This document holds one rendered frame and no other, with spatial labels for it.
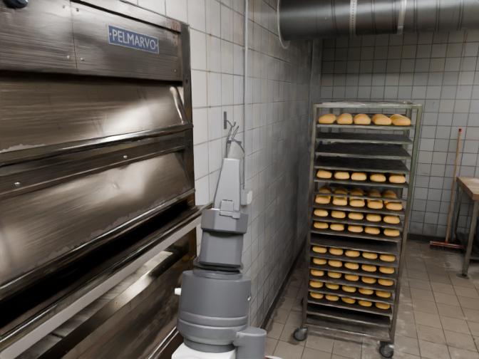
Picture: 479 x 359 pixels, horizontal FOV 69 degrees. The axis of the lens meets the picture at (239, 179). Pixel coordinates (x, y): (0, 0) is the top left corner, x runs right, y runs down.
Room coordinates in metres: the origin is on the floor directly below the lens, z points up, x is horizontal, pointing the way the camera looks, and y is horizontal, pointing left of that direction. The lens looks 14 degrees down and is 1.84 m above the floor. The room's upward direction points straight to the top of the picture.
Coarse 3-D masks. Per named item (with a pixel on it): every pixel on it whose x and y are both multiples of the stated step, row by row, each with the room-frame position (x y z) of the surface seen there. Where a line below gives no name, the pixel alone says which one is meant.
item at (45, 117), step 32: (0, 96) 0.73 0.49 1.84; (32, 96) 0.80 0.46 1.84; (64, 96) 0.89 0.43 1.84; (96, 96) 0.98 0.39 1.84; (128, 96) 1.11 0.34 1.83; (160, 96) 1.27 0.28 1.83; (0, 128) 0.70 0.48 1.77; (32, 128) 0.77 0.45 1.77; (64, 128) 0.84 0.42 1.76; (96, 128) 0.93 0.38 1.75; (128, 128) 1.05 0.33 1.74; (160, 128) 1.16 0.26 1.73; (0, 160) 0.65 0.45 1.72
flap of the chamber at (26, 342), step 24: (168, 216) 1.25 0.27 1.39; (120, 240) 1.04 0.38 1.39; (144, 240) 1.00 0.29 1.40; (168, 240) 0.99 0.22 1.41; (72, 264) 0.88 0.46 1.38; (96, 264) 0.85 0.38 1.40; (48, 288) 0.74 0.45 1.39; (72, 288) 0.72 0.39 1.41; (96, 288) 0.71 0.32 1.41; (0, 312) 0.65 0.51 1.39; (24, 312) 0.64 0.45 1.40; (72, 312) 0.64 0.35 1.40; (24, 336) 0.55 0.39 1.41
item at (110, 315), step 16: (176, 256) 1.34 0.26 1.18; (160, 272) 1.21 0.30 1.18; (128, 288) 1.09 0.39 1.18; (144, 288) 1.09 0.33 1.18; (112, 304) 1.00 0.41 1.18; (128, 304) 1.01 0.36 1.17; (96, 320) 0.92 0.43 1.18; (112, 320) 0.94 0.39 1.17; (80, 336) 0.85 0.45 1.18; (96, 336) 0.88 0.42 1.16; (48, 352) 0.78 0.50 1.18; (64, 352) 0.78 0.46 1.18; (80, 352) 0.82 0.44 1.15
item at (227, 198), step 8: (224, 160) 0.40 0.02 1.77; (232, 160) 0.40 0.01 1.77; (224, 168) 0.40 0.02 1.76; (232, 168) 0.40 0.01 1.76; (224, 176) 0.39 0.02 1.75; (232, 176) 0.39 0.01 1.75; (224, 184) 0.39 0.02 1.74; (232, 184) 0.39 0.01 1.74; (240, 184) 0.39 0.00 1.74; (216, 192) 0.39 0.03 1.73; (224, 192) 0.39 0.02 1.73; (232, 192) 0.39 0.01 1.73; (240, 192) 0.39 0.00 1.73; (216, 200) 0.38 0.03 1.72; (224, 200) 0.38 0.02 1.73; (232, 200) 0.38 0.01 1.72; (240, 200) 0.38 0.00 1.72; (216, 208) 0.38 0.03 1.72; (224, 208) 0.37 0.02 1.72; (232, 208) 0.37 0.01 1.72
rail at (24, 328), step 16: (208, 208) 1.25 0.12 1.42; (176, 224) 1.05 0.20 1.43; (160, 240) 0.95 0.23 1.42; (128, 256) 0.83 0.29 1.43; (112, 272) 0.76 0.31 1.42; (80, 288) 0.67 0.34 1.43; (64, 304) 0.63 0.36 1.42; (32, 320) 0.57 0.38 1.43; (0, 336) 0.52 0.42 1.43; (16, 336) 0.53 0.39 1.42; (0, 352) 0.50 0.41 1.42
